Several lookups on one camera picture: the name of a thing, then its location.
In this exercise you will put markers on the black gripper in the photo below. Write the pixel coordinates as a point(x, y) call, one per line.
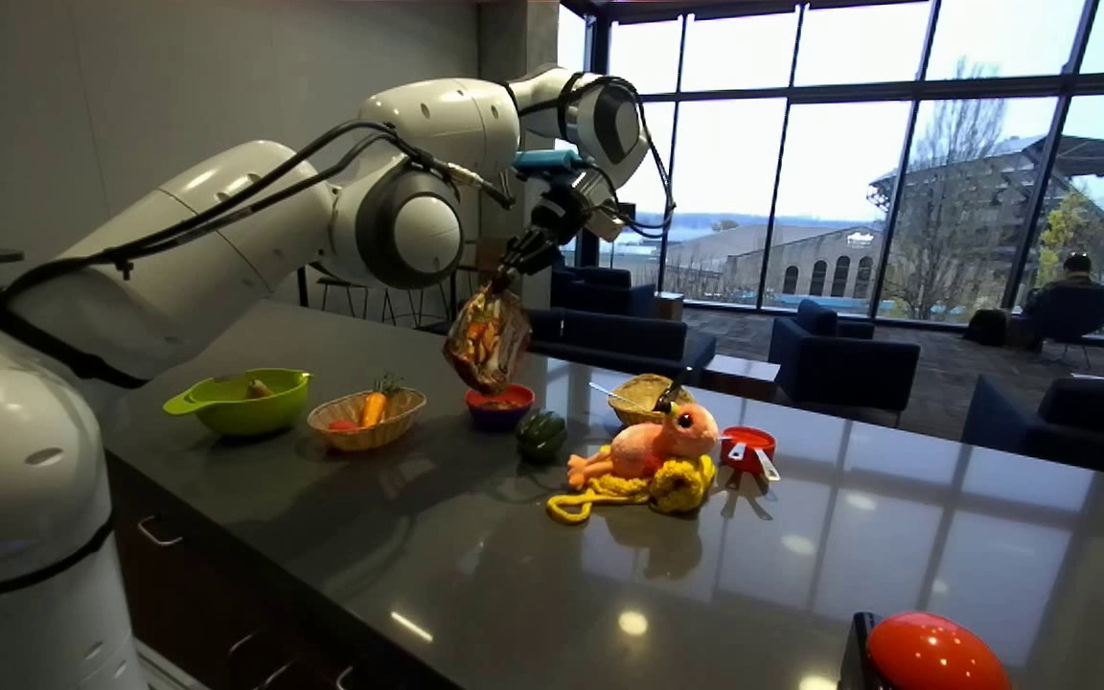
point(574, 208)

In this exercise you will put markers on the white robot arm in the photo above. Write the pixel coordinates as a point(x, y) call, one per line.
point(232, 243)

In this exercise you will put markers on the small red bowl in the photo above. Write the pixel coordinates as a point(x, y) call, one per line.
point(502, 407)

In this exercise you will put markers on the green toy pepper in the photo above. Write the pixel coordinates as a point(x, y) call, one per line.
point(544, 440)

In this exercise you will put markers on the orange toy carrot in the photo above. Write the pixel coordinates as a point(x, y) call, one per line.
point(375, 407)

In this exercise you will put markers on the pink orange plush toy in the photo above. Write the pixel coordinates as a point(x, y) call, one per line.
point(643, 450)

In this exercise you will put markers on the wicker basket with carrot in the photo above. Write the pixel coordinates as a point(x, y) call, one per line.
point(366, 440)

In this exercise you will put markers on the small lounge table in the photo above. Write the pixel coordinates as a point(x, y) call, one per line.
point(747, 374)

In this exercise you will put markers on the red toy tomato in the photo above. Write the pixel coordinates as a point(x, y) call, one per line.
point(343, 425)

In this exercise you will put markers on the yellow plush toy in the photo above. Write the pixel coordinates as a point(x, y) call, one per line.
point(684, 486)

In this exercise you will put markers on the red white toy cup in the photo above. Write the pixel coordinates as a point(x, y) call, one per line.
point(747, 448)

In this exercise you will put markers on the lime green bowl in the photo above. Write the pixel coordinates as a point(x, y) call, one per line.
point(241, 415)

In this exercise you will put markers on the blue armchair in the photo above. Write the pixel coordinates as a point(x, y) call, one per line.
point(843, 365)

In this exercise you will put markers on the seated person by window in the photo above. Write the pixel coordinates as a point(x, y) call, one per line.
point(1077, 291)

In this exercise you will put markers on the shiny red ball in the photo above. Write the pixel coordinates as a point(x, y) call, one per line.
point(937, 655)

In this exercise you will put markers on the long dark sofa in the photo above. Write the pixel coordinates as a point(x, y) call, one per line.
point(1091, 425)

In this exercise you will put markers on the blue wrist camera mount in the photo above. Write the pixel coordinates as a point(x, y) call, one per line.
point(549, 158)

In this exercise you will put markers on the black window frame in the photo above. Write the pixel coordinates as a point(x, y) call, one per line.
point(909, 90)

